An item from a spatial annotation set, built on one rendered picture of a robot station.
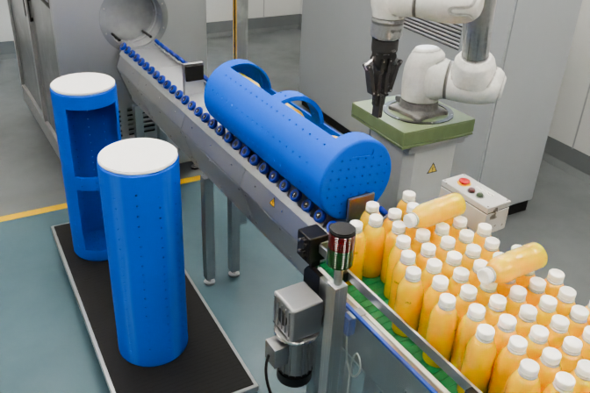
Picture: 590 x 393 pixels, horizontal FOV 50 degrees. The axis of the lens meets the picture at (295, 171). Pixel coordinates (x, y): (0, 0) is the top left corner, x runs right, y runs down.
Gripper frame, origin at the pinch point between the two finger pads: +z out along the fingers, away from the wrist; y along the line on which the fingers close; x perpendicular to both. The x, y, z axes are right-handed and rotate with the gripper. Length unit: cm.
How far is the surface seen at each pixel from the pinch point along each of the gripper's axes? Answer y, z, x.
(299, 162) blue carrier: -14.9, 23.7, 17.5
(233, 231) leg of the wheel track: 5, 107, 105
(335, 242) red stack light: -40, 13, -38
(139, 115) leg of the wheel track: -8, 80, 203
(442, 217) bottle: 3.4, 23.7, -28.8
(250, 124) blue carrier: -15, 24, 51
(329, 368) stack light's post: -38, 53, -38
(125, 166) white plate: -60, 33, 57
